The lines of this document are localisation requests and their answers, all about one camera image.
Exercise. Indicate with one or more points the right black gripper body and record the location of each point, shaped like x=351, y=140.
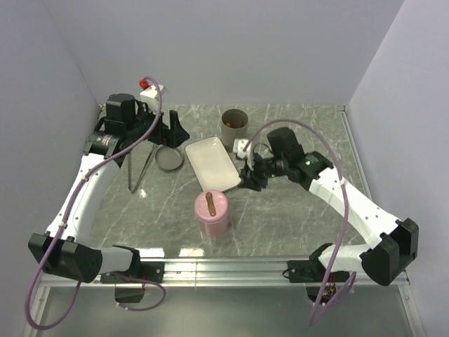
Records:
x=269, y=167

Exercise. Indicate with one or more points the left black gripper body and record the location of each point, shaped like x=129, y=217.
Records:
x=159, y=134

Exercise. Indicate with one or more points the grey round lid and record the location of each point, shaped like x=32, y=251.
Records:
x=168, y=159

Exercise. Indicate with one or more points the roasted chicken wing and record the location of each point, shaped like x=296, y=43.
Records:
x=235, y=125

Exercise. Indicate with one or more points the pink round lid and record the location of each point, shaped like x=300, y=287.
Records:
x=211, y=199

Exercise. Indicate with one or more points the pink cylindrical container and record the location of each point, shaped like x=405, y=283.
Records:
x=213, y=226

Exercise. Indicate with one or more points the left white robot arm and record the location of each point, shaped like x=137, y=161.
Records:
x=63, y=248

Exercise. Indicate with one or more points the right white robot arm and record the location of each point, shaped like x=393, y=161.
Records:
x=390, y=243

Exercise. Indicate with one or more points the white rectangular plate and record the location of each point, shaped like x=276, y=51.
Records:
x=212, y=165

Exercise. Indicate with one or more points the grey cylindrical container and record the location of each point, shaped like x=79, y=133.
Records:
x=228, y=135

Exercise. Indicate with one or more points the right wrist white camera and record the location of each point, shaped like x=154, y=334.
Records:
x=242, y=148

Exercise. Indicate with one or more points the wrist white camera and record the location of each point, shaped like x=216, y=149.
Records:
x=242, y=148
x=149, y=94

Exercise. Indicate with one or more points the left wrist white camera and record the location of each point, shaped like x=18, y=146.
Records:
x=149, y=94

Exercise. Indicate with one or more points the aluminium rail frame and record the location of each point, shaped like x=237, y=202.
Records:
x=239, y=272

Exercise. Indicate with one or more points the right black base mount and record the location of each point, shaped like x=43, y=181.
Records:
x=304, y=271

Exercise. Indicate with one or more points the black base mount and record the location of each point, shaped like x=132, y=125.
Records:
x=144, y=270
x=304, y=271

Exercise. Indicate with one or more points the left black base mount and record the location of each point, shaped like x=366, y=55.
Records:
x=144, y=270

